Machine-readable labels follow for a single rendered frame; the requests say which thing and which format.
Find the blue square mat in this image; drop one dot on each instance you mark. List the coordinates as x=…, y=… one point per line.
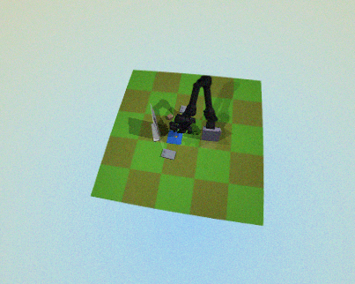
x=172, y=140

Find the grey panel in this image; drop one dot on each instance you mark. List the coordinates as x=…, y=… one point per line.
x=155, y=130

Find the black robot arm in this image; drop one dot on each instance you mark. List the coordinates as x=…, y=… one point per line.
x=209, y=112

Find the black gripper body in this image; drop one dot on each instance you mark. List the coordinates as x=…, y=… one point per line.
x=173, y=126

